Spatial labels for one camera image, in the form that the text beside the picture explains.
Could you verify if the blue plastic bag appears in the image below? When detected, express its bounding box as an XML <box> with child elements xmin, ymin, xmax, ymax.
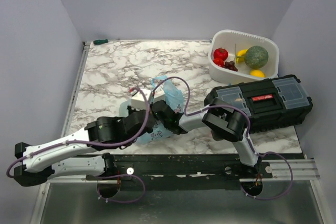
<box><xmin>119</xmin><ymin>75</ymin><xmax>184</xmax><ymax>145</ymax></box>

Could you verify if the orange red fake pepper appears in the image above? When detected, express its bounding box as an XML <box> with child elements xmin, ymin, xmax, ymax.
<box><xmin>213</xmin><ymin>58</ymin><xmax>224</xmax><ymax>68</ymax></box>

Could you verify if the dark red fake fruit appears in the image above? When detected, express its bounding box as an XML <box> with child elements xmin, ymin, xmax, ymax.
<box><xmin>223</xmin><ymin>61</ymin><xmax>238</xmax><ymax>72</ymax></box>

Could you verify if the red fake tomato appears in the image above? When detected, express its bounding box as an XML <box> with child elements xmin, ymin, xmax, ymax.
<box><xmin>213</xmin><ymin>48</ymin><xmax>228</xmax><ymax>61</ymax></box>

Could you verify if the yellow fake banana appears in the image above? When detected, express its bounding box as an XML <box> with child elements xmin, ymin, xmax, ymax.
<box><xmin>235</xmin><ymin>49</ymin><xmax>248</xmax><ymax>63</ymax></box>

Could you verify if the yellow fake lemon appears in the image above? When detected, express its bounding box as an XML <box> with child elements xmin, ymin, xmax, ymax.
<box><xmin>250</xmin><ymin>69</ymin><xmax>265</xmax><ymax>78</ymax></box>

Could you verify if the green fake melon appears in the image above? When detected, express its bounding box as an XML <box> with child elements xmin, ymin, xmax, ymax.
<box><xmin>244</xmin><ymin>46</ymin><xmax>269</xmax><ymax>69</ymax></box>

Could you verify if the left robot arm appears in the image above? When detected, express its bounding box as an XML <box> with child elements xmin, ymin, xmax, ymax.
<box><xmin>9</xmin><ymin>110</ymin><xmax>155</xmax><ymax>187</ymax></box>

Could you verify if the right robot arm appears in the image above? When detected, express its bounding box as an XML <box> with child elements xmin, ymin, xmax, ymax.
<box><xmin>151</xmin><ymin>98</ymin><xmax>261</xmax><ymax>178</ymax></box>

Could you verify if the white plastic tub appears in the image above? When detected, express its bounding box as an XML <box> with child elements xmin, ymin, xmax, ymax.
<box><xmin>208</xmin><ymin>30</ymin><xmax>279</xmax><ymax>84</ymax></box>

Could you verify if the black tool box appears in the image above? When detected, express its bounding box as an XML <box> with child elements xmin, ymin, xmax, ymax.
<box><xmin>204</xmin><ymin>74</ymin><xmax>313</xmax><ymax>133</ymax></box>

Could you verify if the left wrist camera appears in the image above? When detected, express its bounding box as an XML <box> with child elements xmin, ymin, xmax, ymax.
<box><xmin>130</xmin><ymin>89</ymin><xmax>151</xmax><ymax>110</ymax></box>

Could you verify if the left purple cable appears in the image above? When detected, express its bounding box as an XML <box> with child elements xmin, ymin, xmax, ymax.
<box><xmin>6</xmin><ymin>87</ymin><xmax>151</xmax><ymax>204</ymax></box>

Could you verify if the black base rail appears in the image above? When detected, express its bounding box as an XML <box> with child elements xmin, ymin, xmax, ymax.
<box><xmin>86</xmin><ymin>153</ymin><xmax>279</xmax><ymax>190</ymax></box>

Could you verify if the green handled screwdriver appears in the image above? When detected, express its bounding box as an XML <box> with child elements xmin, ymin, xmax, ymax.
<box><xmin>93</xmin><ymin>38</ymin><xmax>120</xmax><ymax>45</ymax></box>

